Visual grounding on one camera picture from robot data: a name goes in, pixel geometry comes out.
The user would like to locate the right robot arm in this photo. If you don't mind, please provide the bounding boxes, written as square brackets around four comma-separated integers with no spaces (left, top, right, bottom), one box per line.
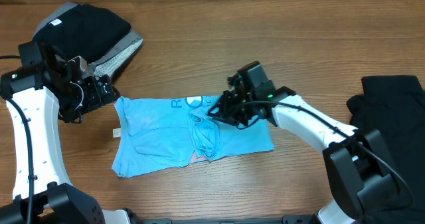
[207,61,415,223]

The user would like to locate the light blue printed t-shirt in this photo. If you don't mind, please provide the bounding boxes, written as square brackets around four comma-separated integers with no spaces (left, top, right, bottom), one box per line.
[112,96,274,177]

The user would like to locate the folded grey garment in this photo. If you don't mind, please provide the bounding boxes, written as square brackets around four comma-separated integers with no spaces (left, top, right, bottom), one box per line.
[35,2,143,79]

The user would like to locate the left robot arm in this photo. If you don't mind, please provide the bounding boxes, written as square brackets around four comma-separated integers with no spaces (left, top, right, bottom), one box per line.
[1,41,137,223]

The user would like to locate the black garment at right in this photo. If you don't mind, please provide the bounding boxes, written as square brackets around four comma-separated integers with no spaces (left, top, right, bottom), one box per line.
[347,75,424,223]

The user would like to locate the folded black garment on stack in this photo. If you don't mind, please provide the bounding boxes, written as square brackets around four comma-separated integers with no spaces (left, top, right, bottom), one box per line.
[33,4,131,62]

